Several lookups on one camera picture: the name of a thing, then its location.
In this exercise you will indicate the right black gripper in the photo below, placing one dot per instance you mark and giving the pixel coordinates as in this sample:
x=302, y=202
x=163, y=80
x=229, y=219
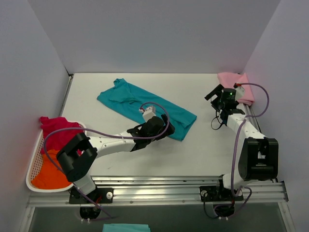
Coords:
x=215, y=95

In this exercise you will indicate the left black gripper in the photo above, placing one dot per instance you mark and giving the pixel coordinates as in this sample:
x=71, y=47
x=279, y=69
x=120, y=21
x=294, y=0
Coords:
x=166, y=125

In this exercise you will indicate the teal t-shirt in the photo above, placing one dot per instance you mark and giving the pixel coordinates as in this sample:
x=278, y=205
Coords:
x=127, y=99

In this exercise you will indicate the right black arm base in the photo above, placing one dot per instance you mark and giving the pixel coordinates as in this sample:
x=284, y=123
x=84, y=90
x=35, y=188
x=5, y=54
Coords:
x=217, y=194

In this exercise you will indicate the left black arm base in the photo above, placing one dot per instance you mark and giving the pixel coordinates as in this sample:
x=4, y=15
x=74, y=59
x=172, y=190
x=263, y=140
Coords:
x=99, y=195

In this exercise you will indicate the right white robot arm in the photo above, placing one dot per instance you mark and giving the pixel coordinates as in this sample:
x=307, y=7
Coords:
x=255, y=156

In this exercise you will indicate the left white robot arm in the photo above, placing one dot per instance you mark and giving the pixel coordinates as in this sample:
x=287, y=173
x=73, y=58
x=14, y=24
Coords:
x=78, y=155

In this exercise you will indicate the folded pink t-shirt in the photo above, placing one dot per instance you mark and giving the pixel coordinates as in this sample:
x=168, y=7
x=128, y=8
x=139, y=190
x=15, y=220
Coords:
x=228, y=80

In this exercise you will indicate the teal folded cloth bottom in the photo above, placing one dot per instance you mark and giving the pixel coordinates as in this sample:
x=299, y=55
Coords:
x=118, y=227

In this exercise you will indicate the orange t-shirt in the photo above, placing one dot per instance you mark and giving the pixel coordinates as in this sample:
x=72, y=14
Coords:
x=50, y=177

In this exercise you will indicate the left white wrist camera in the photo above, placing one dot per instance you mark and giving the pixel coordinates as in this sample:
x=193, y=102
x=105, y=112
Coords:
x=148, y=113

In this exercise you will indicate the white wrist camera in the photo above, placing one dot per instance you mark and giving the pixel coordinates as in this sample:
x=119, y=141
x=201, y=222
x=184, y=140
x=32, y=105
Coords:
x=148, y=113
x=240, y=91

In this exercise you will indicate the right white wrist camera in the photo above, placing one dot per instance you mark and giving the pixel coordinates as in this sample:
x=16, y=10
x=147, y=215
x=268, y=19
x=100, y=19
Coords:
x=240, y=91

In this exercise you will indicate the aluminium mounting rail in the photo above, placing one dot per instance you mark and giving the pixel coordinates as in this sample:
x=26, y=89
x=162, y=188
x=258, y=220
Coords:
x=179, y=190

